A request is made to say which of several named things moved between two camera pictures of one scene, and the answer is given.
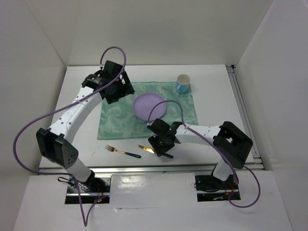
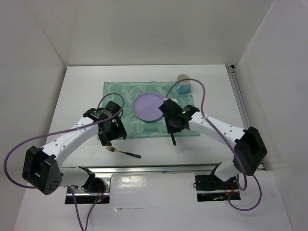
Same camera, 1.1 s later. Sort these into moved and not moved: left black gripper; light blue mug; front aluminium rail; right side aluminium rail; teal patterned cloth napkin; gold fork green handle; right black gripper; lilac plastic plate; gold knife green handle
Moved: left black gripper; gold knife green handle; right black gripper
Not moved: light blue mug; teal patterned cloth napkin; lilac plastic plate; front aluminium rail; gold fork green handle; right side aluminium rail
